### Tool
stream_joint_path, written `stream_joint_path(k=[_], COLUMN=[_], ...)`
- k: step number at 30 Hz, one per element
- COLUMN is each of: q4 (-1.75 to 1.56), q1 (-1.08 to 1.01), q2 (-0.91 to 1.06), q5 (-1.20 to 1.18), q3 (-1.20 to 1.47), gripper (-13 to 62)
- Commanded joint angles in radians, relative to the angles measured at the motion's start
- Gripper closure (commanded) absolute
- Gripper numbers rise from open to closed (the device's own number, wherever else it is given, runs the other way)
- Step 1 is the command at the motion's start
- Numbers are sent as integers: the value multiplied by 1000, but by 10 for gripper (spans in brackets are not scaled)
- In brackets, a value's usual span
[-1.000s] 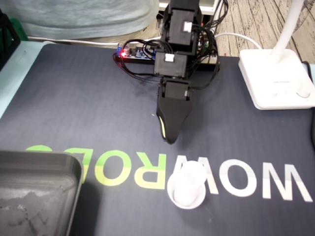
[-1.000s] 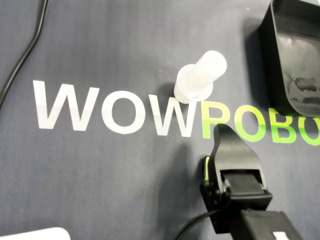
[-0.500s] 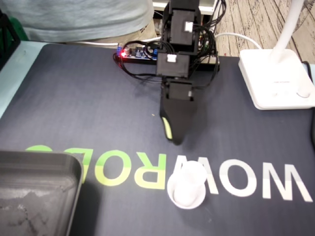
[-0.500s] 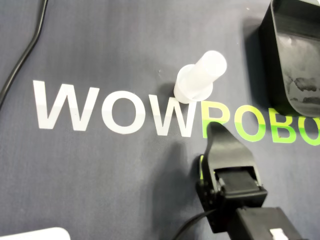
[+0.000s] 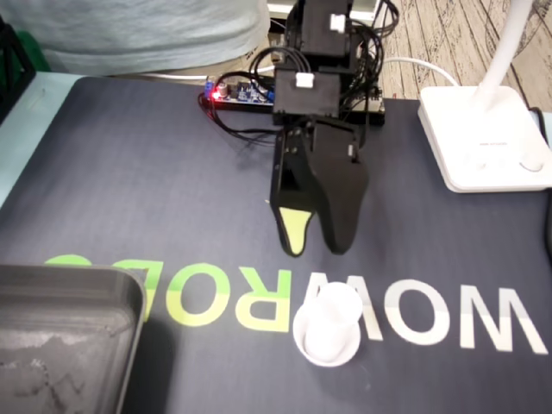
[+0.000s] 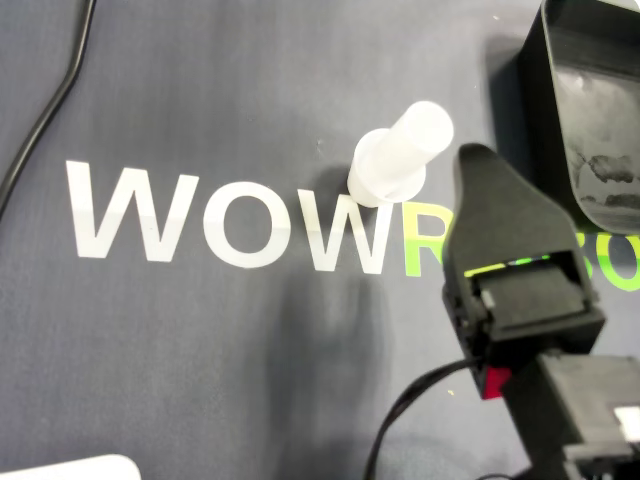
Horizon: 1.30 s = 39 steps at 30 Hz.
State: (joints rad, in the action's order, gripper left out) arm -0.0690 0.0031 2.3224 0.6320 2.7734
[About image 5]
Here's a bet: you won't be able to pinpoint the white desk lamp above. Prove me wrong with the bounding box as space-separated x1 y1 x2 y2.
417 0 552 195

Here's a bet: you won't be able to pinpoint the white plastic cylinder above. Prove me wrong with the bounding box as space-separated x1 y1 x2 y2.
303 281 364 364

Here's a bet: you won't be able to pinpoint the black plastic tray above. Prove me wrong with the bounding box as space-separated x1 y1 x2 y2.
0 263 147 414

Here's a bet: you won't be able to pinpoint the green box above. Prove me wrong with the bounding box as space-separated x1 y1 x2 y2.
15 32 52 73

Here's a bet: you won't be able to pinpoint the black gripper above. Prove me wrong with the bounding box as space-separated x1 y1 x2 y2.
269 67 371 260

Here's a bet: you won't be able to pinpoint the black frame structure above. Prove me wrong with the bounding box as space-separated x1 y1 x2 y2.
0 15 37 125

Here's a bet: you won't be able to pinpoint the thin black board wires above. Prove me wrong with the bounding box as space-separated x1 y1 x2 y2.
197 91 281 147

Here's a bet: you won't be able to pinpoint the white power cable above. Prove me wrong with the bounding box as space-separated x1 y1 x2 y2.
381 56 461 88

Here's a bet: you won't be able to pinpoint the person in pale teal shirt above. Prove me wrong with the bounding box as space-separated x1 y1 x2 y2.
0 0 272 82

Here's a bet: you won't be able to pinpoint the dark grey WOWROBO printed mat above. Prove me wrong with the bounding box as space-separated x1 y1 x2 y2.
0 76 552 414

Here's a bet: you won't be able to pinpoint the blue circuit board red LED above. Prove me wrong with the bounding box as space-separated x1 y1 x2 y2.
201 76 277 115

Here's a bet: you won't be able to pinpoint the white shelf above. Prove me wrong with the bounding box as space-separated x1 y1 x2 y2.
266 0 386 23

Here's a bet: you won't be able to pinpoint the white plastic cup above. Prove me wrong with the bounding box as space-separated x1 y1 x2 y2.
292 297 361 368

